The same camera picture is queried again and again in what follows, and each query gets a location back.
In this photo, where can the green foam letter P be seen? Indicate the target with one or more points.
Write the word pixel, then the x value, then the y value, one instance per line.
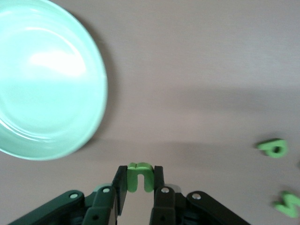
pixel 266 147

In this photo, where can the mint green plate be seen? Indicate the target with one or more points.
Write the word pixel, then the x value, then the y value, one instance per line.
pixel 47 82

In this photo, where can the brown table cover mat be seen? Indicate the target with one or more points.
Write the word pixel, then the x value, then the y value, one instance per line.
pixel 187 70

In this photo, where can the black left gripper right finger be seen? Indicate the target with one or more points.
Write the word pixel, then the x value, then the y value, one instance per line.
pixel 166 206

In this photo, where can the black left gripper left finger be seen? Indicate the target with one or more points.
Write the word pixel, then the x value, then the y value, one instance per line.
pixel 100 206

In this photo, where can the green foam letter U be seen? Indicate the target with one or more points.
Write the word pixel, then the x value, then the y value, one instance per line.
pixel 132 180

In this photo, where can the green foam letter M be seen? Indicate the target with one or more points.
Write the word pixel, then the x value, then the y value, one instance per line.
pixel 290 206

